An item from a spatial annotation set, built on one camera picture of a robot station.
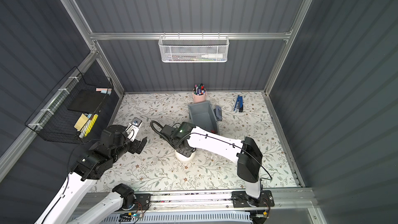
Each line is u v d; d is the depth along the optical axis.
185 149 0.67
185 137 0.49
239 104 1.12
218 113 1.04
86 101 0.77
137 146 0.62
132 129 0.59
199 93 1.05
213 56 0.87
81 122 0.68
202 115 1.08
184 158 0.82
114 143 0.50
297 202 0.74
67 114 0.72
